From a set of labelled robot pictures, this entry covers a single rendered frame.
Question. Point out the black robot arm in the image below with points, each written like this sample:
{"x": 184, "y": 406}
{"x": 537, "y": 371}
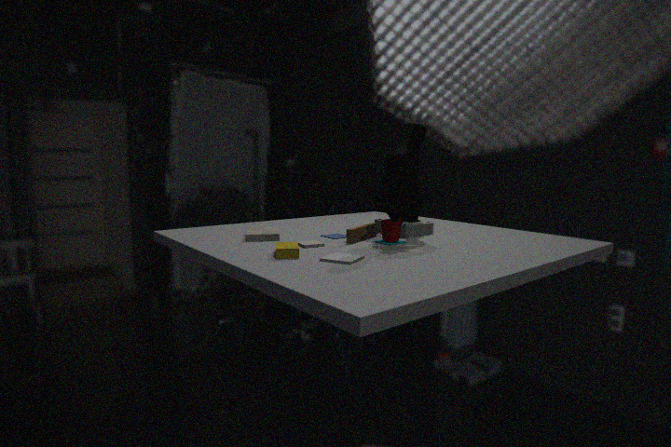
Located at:
{"x": 404, "y": 159}

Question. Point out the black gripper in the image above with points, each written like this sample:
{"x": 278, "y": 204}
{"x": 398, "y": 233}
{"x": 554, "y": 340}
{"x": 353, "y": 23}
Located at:
{"x": 396, "y": 208}

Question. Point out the tan wooden flat bar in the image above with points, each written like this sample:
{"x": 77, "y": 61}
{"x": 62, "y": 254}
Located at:
{"x": 362, "y": 232}

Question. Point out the yellow rectangular block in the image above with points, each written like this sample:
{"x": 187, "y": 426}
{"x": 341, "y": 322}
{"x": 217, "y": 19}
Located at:
{"x": 286, "y": 250}

